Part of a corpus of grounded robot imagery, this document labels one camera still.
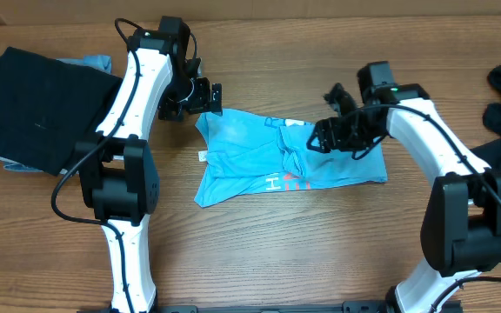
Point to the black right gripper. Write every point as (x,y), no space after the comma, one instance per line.
(333,138)

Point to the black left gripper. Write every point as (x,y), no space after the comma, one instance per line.
(200,103)

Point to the light blue printed t-shirt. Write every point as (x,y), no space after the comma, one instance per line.
(251,154)

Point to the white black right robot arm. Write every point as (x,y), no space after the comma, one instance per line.
(461,232)

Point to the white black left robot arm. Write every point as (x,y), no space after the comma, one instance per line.
(118,177)

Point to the folded light blue garment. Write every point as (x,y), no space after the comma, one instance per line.
(98,62)

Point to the folded black garment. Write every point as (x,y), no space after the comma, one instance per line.
(47,106)

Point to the folded grey garment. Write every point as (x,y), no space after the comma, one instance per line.
(13,165)

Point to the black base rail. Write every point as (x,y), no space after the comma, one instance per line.
(268,308)

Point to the cardboard back wall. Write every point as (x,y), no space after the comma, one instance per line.
(39,12)

